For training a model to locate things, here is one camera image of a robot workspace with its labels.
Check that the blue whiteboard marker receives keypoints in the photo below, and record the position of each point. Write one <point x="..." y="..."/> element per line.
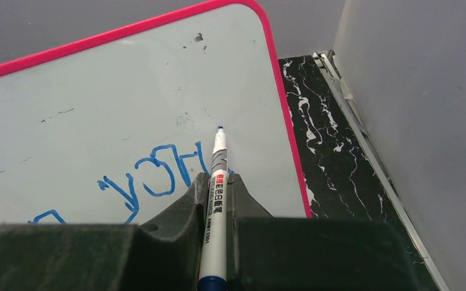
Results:
<point x="213" y="263"/>

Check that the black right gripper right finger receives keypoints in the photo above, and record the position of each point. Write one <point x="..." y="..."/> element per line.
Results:
<point x="267" y="252"/>

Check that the pink framed whiteboard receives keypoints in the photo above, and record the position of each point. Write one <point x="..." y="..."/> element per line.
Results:
<point x="114" y="128"/>

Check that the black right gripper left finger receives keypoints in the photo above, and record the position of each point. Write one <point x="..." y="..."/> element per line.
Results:
<point x="160" y="254"/>

